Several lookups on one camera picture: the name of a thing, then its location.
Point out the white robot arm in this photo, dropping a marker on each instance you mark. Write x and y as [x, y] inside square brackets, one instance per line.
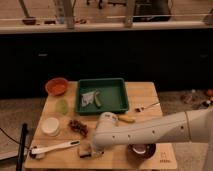
[188, 126]

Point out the green cucumber piece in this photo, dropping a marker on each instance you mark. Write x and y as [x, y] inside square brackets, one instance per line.
[97, 100]

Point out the green plastic tray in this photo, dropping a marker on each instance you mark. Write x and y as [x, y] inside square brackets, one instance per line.
[112, 95]

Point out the crumpled white wrapper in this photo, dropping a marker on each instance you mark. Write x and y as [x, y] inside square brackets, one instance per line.
[87, 98]

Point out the yellow banana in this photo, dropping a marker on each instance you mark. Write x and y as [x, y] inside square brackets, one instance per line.
[126, 118]

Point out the orange bowl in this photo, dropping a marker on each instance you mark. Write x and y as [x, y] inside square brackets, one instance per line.
[56, 86]

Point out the brown grape bunch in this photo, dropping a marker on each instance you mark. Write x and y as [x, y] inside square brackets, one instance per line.
[79, 127]

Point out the white lidded container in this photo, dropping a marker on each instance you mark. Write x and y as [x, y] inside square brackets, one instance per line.
[50, 126]

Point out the dark maroon bowl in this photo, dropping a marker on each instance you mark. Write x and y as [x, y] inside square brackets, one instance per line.
[144, 151]

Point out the black stand pole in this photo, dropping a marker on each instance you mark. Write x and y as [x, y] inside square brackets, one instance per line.
[22, 147]

